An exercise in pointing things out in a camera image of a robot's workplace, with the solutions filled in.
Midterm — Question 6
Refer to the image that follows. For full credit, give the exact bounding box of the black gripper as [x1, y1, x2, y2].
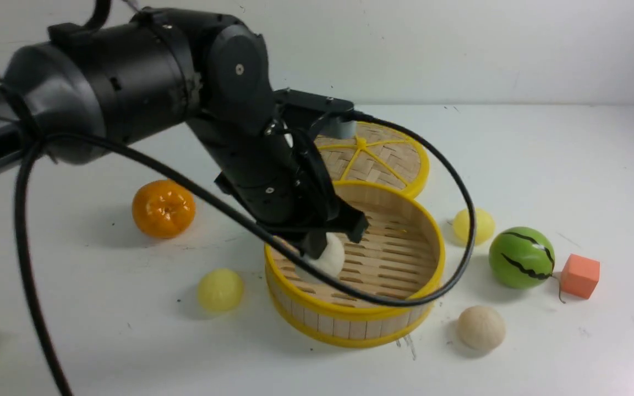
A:
[187, 118, 368, 259]

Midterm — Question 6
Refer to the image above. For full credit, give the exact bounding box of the white bun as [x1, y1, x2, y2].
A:
[456, 305, 507, 353]
[301, 233, 346, 279]

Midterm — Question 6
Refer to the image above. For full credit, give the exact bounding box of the yellow bun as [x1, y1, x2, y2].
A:
[197, 268, 244, 314]
[451, 207, 495, 246]

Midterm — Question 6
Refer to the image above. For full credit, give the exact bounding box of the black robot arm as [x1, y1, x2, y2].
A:
[0, 1, 368, 258]

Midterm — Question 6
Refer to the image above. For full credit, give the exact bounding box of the yellow bamboo steamer tray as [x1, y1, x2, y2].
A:
[264, 181, 445, 348]

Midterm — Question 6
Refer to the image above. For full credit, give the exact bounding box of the yellow bamboo steamer lid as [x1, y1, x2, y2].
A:
[315, 122, 430, 198]

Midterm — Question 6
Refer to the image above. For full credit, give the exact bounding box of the orange toy tangerine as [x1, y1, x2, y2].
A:
[131, 179, 196, 240]

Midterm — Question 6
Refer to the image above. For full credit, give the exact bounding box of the green toy watermelon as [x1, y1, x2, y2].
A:
[488, 226, 556, 290]

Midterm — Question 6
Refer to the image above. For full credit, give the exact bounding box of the orange foam cube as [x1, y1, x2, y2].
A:
[560, 254, 601, 299]

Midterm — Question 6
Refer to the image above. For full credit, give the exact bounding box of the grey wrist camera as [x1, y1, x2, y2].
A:
[276, 88, 359, 141]

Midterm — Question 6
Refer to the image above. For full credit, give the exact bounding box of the black cable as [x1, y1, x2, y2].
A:
[13, 112, 477, 396]

